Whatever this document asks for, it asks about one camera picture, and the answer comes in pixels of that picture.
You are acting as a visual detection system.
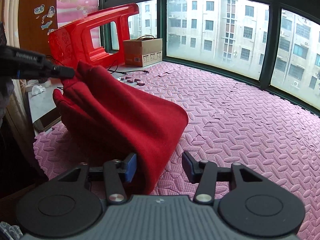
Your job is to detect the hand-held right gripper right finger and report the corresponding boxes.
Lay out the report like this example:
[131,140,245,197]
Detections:
[182,151,266,205]

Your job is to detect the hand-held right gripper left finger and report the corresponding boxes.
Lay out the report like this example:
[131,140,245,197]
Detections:
[56,152,138,205]

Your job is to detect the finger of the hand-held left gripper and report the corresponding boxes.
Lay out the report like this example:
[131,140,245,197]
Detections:
[44,64,75,79]

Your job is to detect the red sweatpants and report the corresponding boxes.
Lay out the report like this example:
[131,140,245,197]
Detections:
[52,61,189,195]

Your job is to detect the person's left hand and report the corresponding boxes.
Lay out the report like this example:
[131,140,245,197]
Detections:
[0,79,15,123]

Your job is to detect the crumpled white tissue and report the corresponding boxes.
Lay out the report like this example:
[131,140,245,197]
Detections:
[31,84,46,96]

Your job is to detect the red plastic stool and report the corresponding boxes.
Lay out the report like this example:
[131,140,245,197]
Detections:
[47,3,140,70]

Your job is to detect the beige curtain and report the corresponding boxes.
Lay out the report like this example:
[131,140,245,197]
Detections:
[0,0,22,48]

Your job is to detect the black smartphone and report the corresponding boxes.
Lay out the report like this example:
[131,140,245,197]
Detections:
[33,109,62,133]

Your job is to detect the cartoon figure sticker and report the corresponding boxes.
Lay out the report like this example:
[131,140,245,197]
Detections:
[41,6,56,30]

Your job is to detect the pink foam floor mat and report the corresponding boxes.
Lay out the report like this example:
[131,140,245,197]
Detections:
[33,61,320,240]

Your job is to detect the brown cardboard box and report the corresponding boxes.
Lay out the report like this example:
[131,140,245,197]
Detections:
[123,35,163,67]

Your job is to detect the blue patterned cloth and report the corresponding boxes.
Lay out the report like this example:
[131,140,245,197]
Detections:
[0,221,22,240]

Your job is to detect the beige apartment building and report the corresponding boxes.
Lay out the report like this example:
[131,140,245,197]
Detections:
[129,0,320,90]

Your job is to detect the dark green window frame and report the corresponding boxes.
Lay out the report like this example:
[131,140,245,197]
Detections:
[98,0,320,117]

